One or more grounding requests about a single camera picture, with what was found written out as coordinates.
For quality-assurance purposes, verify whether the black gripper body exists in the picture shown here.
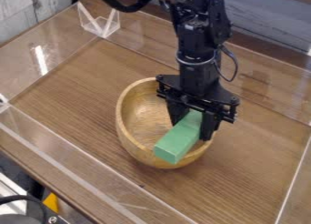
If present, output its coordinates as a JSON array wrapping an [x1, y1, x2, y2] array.
[[155, 46, 241, 123]]

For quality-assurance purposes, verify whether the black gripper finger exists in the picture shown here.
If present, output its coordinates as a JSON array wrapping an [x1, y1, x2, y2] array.
[[167, 100, 190, 125], [199, 110, 223, 141]]

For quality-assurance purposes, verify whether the brown wooden bowl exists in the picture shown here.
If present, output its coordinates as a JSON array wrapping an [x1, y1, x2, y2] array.
[[115, 77, 213, 169]]

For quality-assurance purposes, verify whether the green rectangular block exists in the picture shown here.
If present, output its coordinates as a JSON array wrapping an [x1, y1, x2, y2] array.
[[154, 110, 202, 165]]

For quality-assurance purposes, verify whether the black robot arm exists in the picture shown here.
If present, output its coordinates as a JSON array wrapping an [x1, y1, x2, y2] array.
[[103, 0, 239, 141]]

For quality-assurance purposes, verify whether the black device with screw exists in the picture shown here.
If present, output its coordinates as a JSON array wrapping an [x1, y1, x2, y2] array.
[[39, 209, 75, 224]]

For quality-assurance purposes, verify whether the clear acrylic tray wall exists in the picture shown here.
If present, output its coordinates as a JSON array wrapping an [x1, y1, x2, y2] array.
[[0, 95, 198, 224]]

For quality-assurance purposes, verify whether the black cable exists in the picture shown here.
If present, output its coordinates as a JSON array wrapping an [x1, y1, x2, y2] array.
[[0, 194, 49, 224]]

